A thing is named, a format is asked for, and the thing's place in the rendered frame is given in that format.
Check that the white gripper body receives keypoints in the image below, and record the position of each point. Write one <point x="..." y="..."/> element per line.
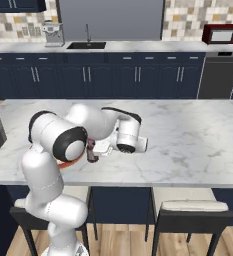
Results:
<point x="103" y="148"/>

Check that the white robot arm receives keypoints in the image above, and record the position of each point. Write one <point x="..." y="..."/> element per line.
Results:
<point x="48" y="173"/>

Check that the orange plate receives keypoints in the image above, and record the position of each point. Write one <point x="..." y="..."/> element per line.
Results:
<point x="69" y="164"/>

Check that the dark blue island base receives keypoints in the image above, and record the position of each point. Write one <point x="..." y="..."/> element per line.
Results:
<point x="121" y="205"/>

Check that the dark blue base cupboards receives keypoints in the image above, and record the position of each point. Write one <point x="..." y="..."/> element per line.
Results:
<point x="101" y="76"/>

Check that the black stool with cream seat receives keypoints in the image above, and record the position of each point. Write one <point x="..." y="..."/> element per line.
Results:
<point x="23" y="218"/>
<point x="191" y="215"/>

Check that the black sink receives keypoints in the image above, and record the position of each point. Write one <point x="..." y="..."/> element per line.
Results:
<point x="86" y="45"/>

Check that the grey tap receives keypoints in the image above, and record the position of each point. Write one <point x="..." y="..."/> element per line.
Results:
<point x="87" y="33"/>

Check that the silver coffee machine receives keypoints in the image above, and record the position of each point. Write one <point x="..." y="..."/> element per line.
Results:
<point x="53" y="35"/>

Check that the grey window panel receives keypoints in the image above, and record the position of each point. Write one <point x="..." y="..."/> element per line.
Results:
<point x="111" y="20"/>

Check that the grey dishwasher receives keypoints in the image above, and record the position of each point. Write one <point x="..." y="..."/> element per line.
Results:
<point x="218" y="77"/>

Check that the red microwave oven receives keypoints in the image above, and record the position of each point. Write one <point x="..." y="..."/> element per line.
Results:
<point x="222" y="34"/>

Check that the dark blue wall cupboard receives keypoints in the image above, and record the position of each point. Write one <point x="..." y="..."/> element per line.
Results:
<point x="14" y="5"/>

